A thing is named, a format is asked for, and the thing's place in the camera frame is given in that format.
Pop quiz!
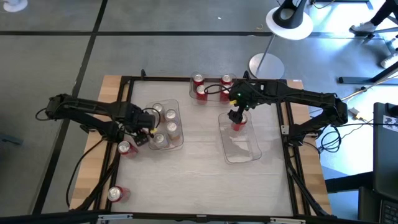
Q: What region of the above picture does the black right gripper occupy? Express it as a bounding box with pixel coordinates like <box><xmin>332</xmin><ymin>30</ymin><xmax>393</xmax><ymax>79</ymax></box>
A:
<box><xmin>228</xmin><ymin>81</ymin><xmax>261</xmax><ymax>126</ymax></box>

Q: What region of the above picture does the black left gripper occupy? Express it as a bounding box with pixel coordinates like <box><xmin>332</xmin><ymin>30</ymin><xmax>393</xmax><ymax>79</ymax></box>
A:
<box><xmin>133</xmin><ymin>109</ymin><xmax>157</xmax><ymax>147</ymax></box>

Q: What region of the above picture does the red soda can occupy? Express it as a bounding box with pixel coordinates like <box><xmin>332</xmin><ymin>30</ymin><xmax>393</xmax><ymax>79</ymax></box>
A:
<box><xmin>106</xmin><ymin>185</ymin><xmax>131</xmax><ymax>203</ymax></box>
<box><xmin>117</xmin><ymin>140</ymin><xmax>139</xmax><ymax>159</ymax></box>
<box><xmin>230</xmin><ymin>114</ymin><xmax>249</xmax><ymax>132</ymax></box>

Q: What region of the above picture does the clear plastic bin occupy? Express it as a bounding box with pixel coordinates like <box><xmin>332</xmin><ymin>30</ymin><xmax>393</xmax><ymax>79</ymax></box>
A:
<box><xmin>144</xmin><ymin>98</ymin><xmax>185</xmax><ymax>152</ymax></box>
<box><xmin>188</xmin><ymin>72</ymin><xmax>239</xmax><ymax>108</ymax></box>
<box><xmin>218</xmin><ymin>111</ymin><xmax>262</xmax><ymax>165</ymax></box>

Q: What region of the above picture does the white floor lamp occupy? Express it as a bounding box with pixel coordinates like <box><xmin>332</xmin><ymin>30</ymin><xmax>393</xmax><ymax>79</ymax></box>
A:
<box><xmin>248</xmin><ymin>0</ymin><xmax>314</xmax><ymax>80</ymax></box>

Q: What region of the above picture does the power adapter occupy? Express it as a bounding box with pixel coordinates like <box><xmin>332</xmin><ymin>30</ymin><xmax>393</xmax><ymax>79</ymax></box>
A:
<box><xmin>348</xmin><ymin>107</ymin><xmax>365</xmax><ymax>121</ymax></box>

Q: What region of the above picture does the black crossbeam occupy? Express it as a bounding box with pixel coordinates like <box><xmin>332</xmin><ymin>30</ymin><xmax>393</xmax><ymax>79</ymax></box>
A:
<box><xmin>0</xmin><ymin>210</ymin><xmax>398</xmax><ymax>224</ymax></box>

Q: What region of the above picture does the black desk leg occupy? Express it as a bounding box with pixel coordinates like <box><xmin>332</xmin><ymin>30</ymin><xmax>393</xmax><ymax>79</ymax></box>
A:
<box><xmin>338</xmin><ymin>60</ymin><xmax>398</xmax><ymax>85</ymax></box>

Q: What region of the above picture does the black stand leg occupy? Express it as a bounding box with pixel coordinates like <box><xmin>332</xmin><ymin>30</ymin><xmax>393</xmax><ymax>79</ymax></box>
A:
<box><xmin>325</xmin><ymin>170</ymin><xmax>374</xmax><ymax>194</ymax></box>

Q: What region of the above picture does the person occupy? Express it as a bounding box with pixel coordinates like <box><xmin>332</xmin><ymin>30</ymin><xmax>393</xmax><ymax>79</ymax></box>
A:
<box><xmin>348</xmin><ymin>0</ymin><xmax>398</xmax><ymax>70</ymax></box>

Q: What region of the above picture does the black monitor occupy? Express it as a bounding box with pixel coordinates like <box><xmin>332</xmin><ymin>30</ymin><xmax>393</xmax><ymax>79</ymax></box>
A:
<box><xmin>373</xmin><ymin>101</ymin><xmax>398</xmax><ymax>202</ymax></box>

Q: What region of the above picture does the black box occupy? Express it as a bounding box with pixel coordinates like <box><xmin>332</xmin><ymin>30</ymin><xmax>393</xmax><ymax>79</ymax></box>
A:
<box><xmin>357</xmin><ymin>185</ymin><xmax>382</xmax><ymax>222</ymax></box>

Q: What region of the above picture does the black keyboard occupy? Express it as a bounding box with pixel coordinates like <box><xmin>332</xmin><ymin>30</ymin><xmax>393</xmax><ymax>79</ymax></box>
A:
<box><xmin>381</xmin><ymin>200</ymin><xmax>398</xmax><ymax>224</ymax></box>

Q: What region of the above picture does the white round stand base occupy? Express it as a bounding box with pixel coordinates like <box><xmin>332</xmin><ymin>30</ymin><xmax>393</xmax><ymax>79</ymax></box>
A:
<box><xmin>2</xmin><ymin>0</ymin><xmax>29</xmax><ymax>13</ymax></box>

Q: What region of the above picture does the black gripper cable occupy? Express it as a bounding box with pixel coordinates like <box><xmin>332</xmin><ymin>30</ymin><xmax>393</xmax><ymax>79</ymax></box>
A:
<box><xmin>203</xmin><ymin>83</ymin><xmax>233</xmax><ymax>95</ymax></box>
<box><xmin>142</xmin><ymin>107</ymin><xmax>162</xmax><ymax>130</ymax></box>

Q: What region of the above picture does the black aluminium table frame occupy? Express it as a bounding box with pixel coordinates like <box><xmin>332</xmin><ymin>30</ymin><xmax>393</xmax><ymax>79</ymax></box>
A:
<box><xmin>93</xmin><ymin>74</ymin><xmax>333</xmax><ymax>218</ymax></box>

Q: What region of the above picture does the silver frame bracket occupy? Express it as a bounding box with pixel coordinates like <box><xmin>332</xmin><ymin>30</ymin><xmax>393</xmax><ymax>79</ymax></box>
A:
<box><xmin>269</xmin><ymin>217</ymin><xmax>307</xmax><ymax>224</ymax></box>
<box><xmin>96</xmin><ymin>213</ymin><xmax>134</xmax><ymax>223</ymax></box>

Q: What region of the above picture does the black floor cable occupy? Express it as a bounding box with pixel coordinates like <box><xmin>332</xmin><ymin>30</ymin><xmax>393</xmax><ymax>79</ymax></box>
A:
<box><xmin>65</xmin><ymin>138</ymin><xmax>105</xmax><ymax>208</ymax></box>

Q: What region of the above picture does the black coiled cable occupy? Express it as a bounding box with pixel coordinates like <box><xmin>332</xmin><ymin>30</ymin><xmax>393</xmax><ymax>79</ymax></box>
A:
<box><xmin>310</xmin><ymin>115</ymin><xmax>343</xmax><ymax>154</ymax></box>

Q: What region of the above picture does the white cable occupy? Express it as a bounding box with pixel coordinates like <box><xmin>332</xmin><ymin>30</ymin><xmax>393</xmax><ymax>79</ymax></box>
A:
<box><xmin>340</xmin><ymin>73</ymin><xmax>398</xmax><ymax>102</ymax></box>

